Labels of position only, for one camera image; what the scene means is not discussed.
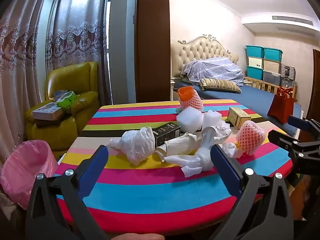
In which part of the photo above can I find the flat white box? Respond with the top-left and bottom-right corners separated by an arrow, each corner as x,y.
32,102 -> 64,120

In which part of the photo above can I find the striped colourful tablecloth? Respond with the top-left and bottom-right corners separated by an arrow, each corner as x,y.
54,99 -> 293,235

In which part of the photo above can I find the sheer lace curtain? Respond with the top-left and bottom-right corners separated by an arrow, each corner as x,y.
37,0 -> 112,105

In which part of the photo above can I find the pink bin liner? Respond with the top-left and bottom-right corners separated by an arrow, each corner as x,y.
0,140 -> 59,210

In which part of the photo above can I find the white notched foam piece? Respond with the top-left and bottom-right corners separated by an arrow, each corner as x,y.
202,110 -> 230,130

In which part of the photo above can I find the red handbag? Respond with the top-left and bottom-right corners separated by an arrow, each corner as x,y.
267,86 -> 295,124

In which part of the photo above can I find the small white paper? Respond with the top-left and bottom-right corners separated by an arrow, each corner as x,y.
222,142 -> 242,158

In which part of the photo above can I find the small cardboard box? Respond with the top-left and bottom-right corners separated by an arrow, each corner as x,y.
227,107 -> 252,130

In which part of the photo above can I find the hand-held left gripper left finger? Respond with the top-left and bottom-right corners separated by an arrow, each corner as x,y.
25,144 -> 110,240

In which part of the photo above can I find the brown wooden door frame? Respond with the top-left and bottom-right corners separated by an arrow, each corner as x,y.
134,0 -> 172,103

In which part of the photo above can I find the teal storage box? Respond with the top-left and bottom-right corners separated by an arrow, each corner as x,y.
264,47 -> 283,62
245,45 -> 265,58
246,65 -> 264,80

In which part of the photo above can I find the striped gold pillow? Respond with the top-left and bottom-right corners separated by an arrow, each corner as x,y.
199,78 -> 242,93

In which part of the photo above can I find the person's left hand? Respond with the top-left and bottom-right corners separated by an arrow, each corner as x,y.
111,234 -> 165,240

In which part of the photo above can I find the white printed paper wrapper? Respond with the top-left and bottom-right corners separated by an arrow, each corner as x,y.
200,125 -> 232,148

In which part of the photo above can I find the ceiling air vent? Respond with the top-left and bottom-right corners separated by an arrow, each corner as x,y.
272,16 -> 313,26

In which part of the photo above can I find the houndstooth bag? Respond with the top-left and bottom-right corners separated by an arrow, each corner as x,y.
280,64 -> 297,80

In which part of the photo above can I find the cream tufted headboard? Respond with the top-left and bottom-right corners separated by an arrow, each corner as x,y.
171,34 -> 239,79

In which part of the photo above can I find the brown wooden door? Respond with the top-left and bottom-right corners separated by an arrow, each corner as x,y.
306,49 -> 320,120

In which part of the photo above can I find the white plastic bag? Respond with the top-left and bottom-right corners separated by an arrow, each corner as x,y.
109,127 -> 157,166

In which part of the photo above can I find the bed with blue sheet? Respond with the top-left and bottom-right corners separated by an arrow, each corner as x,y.
172,79 -> 303,135

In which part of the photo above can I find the yellow leather armchair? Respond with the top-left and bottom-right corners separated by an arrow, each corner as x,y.
24,62 -> 100,153

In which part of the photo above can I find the black product box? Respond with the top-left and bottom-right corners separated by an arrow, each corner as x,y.
152,122 -> 181,148

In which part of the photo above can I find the orange and pink foam net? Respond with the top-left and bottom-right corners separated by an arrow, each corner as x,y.
177,86 -> 204,112

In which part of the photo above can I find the white foam block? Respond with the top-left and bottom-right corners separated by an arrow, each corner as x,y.
176,106 -> 203,133

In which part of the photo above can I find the white tissue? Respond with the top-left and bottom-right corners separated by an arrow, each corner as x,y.
164,145 -> 215,178

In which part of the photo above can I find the white storage box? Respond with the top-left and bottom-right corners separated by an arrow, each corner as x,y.
262,59 -> 281,73
247,56 -> 263,68

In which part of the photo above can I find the dark flat book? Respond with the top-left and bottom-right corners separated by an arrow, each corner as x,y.
35,116 -> 69,128

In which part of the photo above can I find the pink embroidered curtain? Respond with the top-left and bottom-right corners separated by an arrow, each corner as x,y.
0,0 -> 50,170

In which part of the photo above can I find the crushed cream paper carton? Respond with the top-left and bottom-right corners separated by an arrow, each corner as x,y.
156,132 -> 198,163

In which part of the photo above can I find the clear storage box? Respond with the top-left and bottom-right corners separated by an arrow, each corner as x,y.
262,70 -> 282,85

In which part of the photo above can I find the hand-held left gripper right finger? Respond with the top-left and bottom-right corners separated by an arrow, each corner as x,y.
210,144 -> 295,240

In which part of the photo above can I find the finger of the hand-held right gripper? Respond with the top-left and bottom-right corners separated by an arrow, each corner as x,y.
287,115 -> 320,140
268,129 -> 304,157

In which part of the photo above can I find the green plastic bag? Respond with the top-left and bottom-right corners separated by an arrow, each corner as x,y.
56,91 -> 77,114

